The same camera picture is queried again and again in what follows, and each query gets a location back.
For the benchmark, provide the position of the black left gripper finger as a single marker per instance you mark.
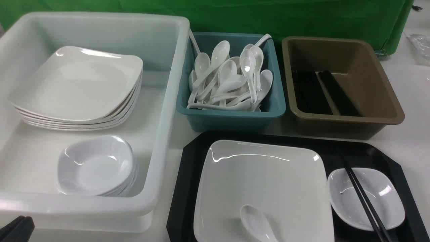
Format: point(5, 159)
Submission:
point(4, 231)

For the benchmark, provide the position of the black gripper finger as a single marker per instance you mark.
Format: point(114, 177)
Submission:
point(22, 231)

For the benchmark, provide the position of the white ceramic soup spoon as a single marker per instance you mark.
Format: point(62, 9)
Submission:
point(256, 224)

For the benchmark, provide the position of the large white square plate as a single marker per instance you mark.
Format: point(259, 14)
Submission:
point(288, 184)

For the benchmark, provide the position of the black chopstick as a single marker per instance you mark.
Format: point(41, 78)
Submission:
point(369, 201)
point(361, 201)

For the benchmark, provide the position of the large white plastic bin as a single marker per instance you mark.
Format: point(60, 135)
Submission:
point(29, 155)

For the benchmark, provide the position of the stack of white bowls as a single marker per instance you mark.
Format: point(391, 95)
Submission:
point(102, 166)

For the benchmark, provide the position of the stack of white plates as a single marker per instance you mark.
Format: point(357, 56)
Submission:
point(79, 89)

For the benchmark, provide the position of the pile of white spoons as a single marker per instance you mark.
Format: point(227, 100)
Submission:
point(222, 82)

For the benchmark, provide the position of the teal plastic spoon bin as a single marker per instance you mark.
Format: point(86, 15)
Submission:
point(272, 107)

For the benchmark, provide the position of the black chopsticks in bin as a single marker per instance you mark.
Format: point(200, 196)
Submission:
point(312, 91)

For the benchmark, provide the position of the brown plastic chopstick bin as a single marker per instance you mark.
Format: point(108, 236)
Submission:
point(354, 64)

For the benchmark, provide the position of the black serving tray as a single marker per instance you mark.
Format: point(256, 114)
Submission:
point(358, 154)

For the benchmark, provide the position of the green cloth backdrop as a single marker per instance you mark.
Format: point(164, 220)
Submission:
point(378, 22)

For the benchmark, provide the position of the clear plastic bag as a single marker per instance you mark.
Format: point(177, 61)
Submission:
point(421, 47)

